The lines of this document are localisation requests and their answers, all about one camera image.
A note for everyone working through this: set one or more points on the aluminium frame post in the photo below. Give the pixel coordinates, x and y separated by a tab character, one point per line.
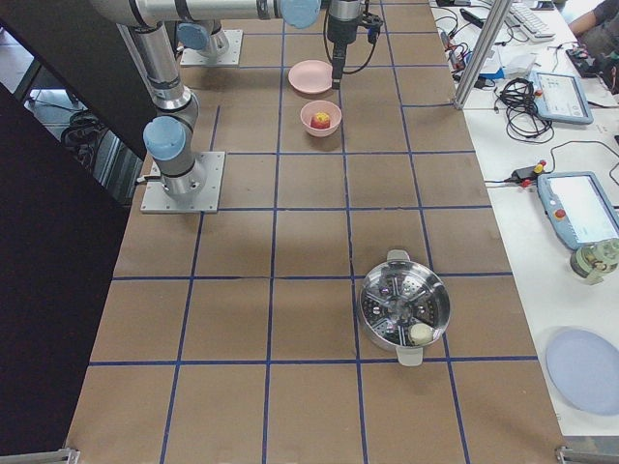
489	32

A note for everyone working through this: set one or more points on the teach pendant tablet far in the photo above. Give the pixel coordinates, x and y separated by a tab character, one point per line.
560	98

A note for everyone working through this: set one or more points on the blue white box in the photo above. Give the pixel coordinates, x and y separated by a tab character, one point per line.
492	67

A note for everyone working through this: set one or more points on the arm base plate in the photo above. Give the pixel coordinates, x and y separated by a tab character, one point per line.
230	58
197	191

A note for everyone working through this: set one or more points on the steel steamer pot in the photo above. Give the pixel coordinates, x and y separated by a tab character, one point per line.
396	295

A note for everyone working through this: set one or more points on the light blue plate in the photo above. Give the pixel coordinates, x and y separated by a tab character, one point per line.
583	367

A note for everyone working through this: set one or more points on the teach pendant tablet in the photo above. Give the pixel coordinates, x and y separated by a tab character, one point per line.
560	98
577	208

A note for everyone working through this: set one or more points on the red yellow apple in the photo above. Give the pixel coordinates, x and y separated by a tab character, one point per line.
320	120

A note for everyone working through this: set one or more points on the white keyboard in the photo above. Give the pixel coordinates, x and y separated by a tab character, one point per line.
527	22

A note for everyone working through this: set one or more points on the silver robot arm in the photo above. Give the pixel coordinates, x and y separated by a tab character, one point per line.
168	137
205	37

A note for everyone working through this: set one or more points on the pink plate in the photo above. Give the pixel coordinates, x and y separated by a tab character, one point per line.
311	77

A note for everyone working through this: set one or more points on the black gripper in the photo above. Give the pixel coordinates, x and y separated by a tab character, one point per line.
339	23

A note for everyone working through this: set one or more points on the pink bowl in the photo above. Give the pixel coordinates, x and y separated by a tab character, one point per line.
316	106

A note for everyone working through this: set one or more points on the teach pendant tablet near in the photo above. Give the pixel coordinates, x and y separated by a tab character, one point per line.
577	208

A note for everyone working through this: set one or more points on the white bun in pot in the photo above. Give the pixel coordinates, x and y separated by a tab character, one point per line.
421	334

